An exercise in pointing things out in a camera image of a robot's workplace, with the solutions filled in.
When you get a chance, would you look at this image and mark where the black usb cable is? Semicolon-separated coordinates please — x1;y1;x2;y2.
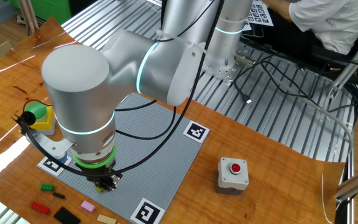
232;60;279;105

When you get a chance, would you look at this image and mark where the long tan Lego plate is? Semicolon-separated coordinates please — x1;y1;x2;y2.
96;213;117;224

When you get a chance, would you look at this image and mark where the wooden stick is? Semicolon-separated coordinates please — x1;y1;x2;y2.
26;0;40;32
19;0;35;35

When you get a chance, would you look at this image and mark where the black office chair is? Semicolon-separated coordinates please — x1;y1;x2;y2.
309;40;358;90

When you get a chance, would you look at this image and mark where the red Lego brick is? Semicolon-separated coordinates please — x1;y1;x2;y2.
30;201;52;216

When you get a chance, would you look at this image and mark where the red push button box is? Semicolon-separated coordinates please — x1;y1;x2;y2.
215;157;250;196

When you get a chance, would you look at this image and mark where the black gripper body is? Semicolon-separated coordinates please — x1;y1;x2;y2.
85;166;118;185

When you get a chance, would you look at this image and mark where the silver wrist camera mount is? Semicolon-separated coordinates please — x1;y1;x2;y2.
20;126;74;162

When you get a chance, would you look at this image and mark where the printed marker grid sheet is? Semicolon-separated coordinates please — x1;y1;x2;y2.
246;0;275;32

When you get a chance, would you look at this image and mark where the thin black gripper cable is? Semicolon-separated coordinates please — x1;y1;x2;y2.
114;99;177;141

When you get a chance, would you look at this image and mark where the pink Lego brick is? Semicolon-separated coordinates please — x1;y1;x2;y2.
80;200;96;213

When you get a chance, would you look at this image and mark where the person in white shirt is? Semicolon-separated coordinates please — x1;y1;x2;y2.
287;0;358;55

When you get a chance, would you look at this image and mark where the metal cable connector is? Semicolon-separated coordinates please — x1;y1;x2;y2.
234;52;257;67

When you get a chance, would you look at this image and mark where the black white fiducial marker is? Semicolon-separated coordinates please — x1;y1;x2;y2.
183;120;211;144
37;156;73;177
129;198;165;224

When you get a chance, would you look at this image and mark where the grey Lego baseplate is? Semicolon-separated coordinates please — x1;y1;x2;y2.
37;92;211;224

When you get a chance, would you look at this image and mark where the green push button yellow box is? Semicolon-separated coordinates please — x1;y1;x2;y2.
24;101;57;136

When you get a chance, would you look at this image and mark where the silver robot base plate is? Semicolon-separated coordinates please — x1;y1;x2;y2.
202;46;254;84

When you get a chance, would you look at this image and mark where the green gripper mounting ring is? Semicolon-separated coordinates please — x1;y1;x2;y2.
72;144;117;170

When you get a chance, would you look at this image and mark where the bare person forearm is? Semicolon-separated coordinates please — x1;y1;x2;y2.
261;0;293;22

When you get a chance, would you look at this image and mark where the grey cable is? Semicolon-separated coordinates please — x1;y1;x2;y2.
268;74;356;156

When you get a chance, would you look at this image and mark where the thick black camera cable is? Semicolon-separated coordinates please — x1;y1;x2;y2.
11;0;226;178

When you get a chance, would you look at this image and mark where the large black Lego plate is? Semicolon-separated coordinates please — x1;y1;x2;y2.
53;207;81;224

